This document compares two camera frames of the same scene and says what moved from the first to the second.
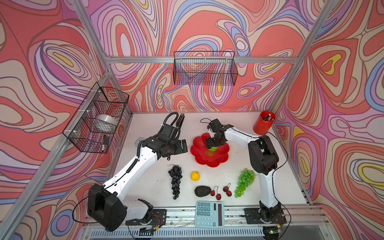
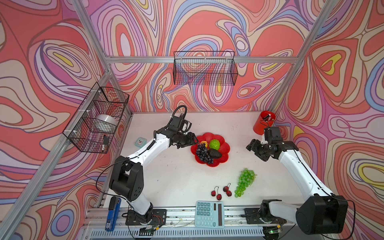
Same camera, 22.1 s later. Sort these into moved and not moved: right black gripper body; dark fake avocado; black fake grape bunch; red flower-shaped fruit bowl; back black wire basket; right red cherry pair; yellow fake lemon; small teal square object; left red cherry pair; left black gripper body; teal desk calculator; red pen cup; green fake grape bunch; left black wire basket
Moved: left black gripper body; black fake grape bunch; right black gripper body; yellow fake lemon; dark fake avocado
Not moved: red flower-shaped fruit bowl; right red cherry pair; green fake grape bunch; red pen cup; back black wire basket; left black wire basket; teal desk calculator; left red cherry pair; small teal square object
